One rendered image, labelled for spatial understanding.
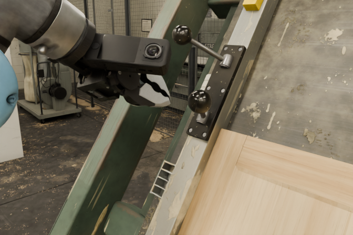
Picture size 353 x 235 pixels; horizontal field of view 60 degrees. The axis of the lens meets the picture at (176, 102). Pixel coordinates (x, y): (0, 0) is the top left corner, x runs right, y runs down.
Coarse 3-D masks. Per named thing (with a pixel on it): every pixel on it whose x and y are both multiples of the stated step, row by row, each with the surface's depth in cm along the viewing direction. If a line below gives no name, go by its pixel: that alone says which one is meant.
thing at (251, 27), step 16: (272, 0) 64; (240, 16) 64; (256, 16) 62; (240, 32) 63; (256, 32) 61; (256, 48) 62; (240, 64) 59; (240, 80) 60; (224, 112) 58; (224, 128) 59; (192, 144) 57; (208, 144) 56; (192, 160) 56; (176, 176) 56; (192, 176) 54; (176, 192) 55; (192, 192) 55; (160, 208) 56; (176, 208) 54; (160, 224) 54; (176, 224) 53
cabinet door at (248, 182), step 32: (224, 160) 55; (256, 160) 51; (288, 160) 48; (320, 160) 45; (224, 192) 52; (256, 192) 49; (288, 192) 46; (320, 192) 44; (352, 192) 41; (192, 224) 53; (224, 224) 50; (256, 224) 47; (288, 224) 44; (320, 224) 42; (352, 224) 40
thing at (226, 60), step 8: (176, 32) 55; (184, 32) 55; (176, 40) 56; (184, 40) 56; (192, 40) 57; (200, 48) 58; (208, 48) 58; (216, 56) 59; (224, 56) 59; (232, 56) 59; (224, 64) 59
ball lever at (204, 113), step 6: (198, 90) 47; (204, 90) 47; (192, 96) 46; (198, 96) 46; (204, 96) 46; (210, 96) 47; (192, 102) 46; (198, 102) 46; (204, 102) 46; (210, 102) 46; (192, 108) 47; (198, 108) 46; (204, 108) 46; (198, 114) 57; (204, 114) 54; (198, 120) 57; (204, 120) 56
